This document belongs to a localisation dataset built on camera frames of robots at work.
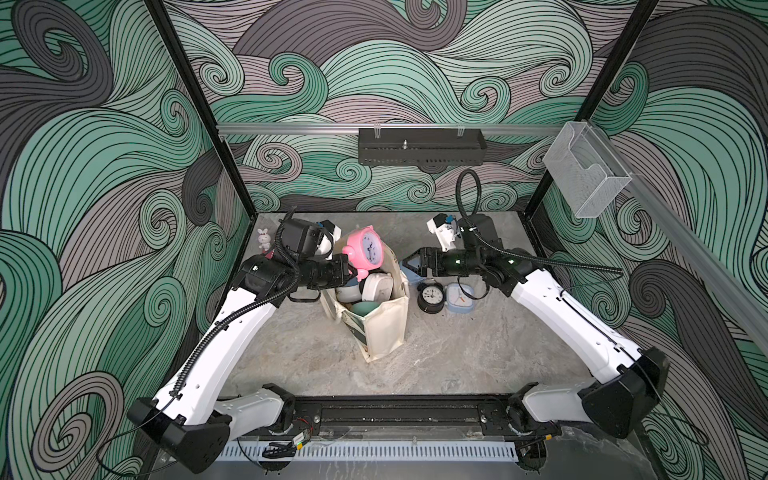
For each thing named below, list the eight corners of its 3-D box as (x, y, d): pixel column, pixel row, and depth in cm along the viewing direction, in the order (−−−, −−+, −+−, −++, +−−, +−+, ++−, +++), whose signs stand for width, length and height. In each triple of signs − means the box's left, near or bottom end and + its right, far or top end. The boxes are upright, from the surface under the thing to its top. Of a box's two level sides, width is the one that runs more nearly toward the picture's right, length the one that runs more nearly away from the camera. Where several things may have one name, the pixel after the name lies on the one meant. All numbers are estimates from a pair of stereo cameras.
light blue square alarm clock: (448, 313, 94) (450, 308, 92) (444, 288, 100) (445, 283, 98) (474, 313, 94) (477, 308, 92) (469, 288, 100) (471, 283, 98)
